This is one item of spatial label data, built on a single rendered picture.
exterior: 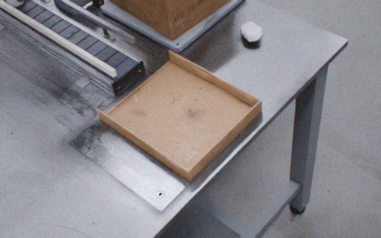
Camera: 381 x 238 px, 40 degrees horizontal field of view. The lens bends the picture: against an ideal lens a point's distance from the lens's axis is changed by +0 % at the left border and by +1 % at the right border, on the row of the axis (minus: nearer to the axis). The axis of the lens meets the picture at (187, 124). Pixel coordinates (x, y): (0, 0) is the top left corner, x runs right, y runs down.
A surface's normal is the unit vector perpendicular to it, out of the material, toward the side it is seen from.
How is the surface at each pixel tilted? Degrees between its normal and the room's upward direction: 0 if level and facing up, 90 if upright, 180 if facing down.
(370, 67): 0
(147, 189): 0
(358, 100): 0
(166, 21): 90
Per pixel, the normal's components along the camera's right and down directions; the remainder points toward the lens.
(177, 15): 0.69, 0.51
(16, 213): -0.10, -0.65
